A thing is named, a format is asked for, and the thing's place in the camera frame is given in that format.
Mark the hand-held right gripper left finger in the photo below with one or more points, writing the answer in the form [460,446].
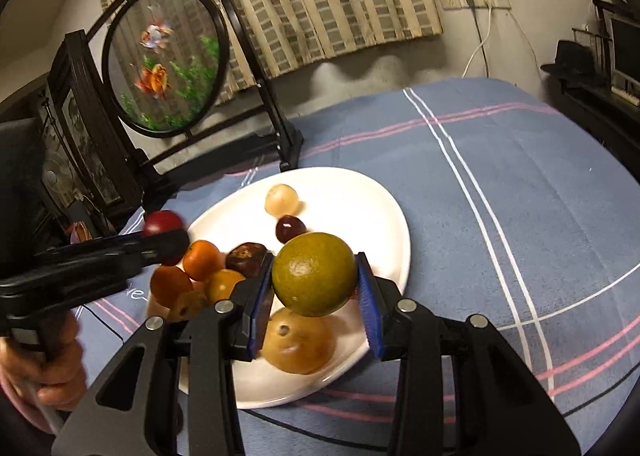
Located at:
[260,306]

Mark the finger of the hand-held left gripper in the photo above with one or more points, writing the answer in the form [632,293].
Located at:
[170,243]

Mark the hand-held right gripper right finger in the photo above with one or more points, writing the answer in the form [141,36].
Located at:
[367,306]

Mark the deep orange tangerine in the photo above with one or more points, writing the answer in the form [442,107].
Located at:
[201,260]

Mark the small golden orange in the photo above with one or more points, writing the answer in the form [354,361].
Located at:
[225,286]

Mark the brown chestnut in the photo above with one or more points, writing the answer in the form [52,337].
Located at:
[247,256]

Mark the green orange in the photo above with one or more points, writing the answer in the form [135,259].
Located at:
[315,273]

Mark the small brown spotted fruit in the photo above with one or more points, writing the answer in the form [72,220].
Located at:
[187,306]

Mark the dark red jujube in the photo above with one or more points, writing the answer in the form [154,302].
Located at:
[290,228]

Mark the white plate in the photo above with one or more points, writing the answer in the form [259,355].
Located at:
[350,206]

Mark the pale longan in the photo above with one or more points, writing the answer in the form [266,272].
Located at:
[282,200]

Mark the person's left forearm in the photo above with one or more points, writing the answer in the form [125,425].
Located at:
[15,411]

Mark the person's left hand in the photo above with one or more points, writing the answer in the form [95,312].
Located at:
[50,366]

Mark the brown spotted pear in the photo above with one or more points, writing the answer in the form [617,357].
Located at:
[300,346]

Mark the white electric fan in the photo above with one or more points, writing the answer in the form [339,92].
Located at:
[55,181]

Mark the black framed picture panel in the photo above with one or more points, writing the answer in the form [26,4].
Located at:
[100,136]

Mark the blue plaid tablecloth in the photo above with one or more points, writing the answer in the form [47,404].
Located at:
[500,186]

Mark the black round goldfish screen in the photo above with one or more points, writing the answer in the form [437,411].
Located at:
[165,56]

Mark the black desk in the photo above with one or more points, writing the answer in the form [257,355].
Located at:
[600,111]

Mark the black hat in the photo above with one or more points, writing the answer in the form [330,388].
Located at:
[575,61]

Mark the black monitor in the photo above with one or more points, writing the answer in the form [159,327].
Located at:
[627,51]

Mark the white wall power strip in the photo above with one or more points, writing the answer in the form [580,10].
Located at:
[450,0]

